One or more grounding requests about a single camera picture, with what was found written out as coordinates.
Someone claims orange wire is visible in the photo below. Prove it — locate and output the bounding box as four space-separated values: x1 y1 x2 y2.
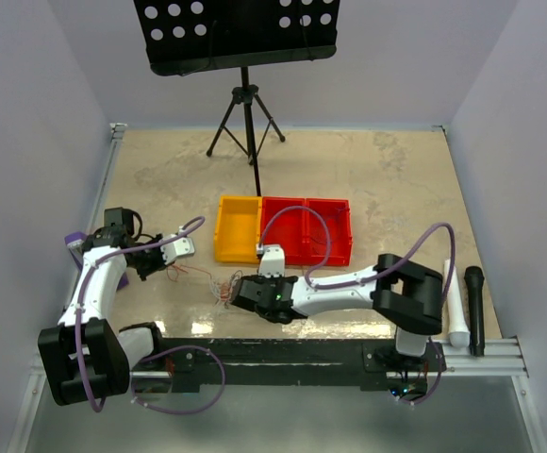
165 264 237 303

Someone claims white wire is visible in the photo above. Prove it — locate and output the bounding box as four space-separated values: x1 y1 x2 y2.
207 277 237 310

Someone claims purple wire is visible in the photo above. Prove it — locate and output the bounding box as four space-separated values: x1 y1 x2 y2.
308 202 350 249

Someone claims yellow plastic bin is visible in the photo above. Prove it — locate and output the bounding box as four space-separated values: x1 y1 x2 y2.
213 195 262 264

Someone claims red plastic bin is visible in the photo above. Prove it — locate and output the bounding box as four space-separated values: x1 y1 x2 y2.
306 198 353 267
260 196 307 266

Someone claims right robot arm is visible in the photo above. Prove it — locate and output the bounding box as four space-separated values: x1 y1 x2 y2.
231 254 444 371

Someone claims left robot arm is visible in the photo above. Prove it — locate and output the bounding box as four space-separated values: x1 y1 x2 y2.
38 208 174 412

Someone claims white microphone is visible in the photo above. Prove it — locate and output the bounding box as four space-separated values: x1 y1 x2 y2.
443 260 470 348

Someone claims black microphone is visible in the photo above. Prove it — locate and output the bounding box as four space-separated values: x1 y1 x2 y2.
464 266 485 358

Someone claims black music stand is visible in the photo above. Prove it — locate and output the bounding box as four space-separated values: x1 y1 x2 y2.
134 0 340 189

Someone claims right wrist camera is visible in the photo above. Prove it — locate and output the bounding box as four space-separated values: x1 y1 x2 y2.
257 244 286 278

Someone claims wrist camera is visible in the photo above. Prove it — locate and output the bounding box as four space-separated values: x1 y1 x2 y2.
257 244 286 278
160 234 196 265

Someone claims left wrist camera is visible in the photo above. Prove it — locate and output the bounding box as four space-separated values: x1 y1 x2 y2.
160 234 196 265

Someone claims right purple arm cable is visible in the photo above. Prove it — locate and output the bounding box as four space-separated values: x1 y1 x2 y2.
257 205 456 407

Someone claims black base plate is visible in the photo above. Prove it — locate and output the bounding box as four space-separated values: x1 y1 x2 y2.
111 337 449 395

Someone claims aluminium left rail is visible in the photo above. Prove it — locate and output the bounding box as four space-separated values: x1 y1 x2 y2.
86 123 128 232

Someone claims aluminium rail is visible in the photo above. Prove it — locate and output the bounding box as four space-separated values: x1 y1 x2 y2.
30 335 530 378
86 123 128 232

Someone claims aluminium front rail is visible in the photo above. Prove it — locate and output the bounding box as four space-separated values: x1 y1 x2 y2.
30 335 530 378

